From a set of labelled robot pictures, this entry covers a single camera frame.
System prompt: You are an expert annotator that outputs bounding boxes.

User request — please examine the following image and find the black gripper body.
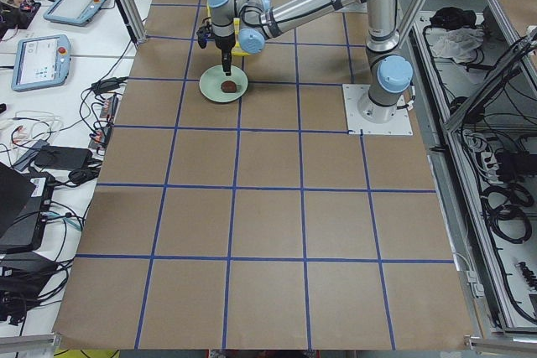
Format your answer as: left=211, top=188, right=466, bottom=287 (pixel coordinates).
left=214, top=34, right=235, bottom=53

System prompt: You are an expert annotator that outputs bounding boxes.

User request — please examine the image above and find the dark red bun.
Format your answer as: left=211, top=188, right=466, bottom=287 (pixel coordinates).
left=221, top=80, right=237, bottom=94

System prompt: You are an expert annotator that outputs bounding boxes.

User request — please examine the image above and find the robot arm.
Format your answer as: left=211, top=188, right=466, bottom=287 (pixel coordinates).
left=196, top=0, right=410, bottom=122

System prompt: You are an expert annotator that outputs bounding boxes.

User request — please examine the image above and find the yellow steamer bottom layer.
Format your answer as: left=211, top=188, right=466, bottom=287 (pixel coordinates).
left=232, top=44, right=250, bottom=57

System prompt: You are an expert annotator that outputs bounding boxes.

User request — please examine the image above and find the yellow steamer layer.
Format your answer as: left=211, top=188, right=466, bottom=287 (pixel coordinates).
left=206, top=0, right=248, bottom=51
left=232, top=44, right=250, bottom=57

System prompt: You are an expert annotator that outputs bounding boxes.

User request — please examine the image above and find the yellow steamer top layer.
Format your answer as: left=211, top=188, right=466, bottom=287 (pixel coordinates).
left=206, top=0, right=248, bottom=51

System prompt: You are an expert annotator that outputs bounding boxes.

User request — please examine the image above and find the mint green plate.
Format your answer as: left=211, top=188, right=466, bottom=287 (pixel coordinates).
left=199, top=65, right=248, bottom=103

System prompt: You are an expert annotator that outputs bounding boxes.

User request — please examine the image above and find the upper teach pendant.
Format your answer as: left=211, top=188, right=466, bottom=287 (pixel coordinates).
left=44, top=0, right=107, bottom=26

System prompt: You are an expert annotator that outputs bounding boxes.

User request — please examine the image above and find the teach pendant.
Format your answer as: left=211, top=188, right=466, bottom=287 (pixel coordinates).
left=11, top=34, right=71, bottom=92
left=44, top=0, right=107, bottom=26

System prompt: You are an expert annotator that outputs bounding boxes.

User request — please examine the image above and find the lower teach pendant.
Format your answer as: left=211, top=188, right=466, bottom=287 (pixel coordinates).
left=11, top=34, right=71, bottom=92

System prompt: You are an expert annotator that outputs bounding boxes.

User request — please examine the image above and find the black power adapter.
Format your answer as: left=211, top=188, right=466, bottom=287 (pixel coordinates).
left=34, top=145, right=92, bottom=170

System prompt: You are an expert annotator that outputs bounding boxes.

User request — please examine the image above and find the white cloth bundle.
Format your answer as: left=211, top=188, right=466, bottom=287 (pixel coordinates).
left=431, top=28, right=485, bottom=63

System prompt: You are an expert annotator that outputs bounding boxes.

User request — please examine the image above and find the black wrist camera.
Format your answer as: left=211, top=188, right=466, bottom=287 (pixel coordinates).
left=196, top=24, right=212, bottom=49

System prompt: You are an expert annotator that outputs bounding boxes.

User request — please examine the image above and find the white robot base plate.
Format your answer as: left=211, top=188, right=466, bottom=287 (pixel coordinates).
left=342, top=84, right=413, bottom=136

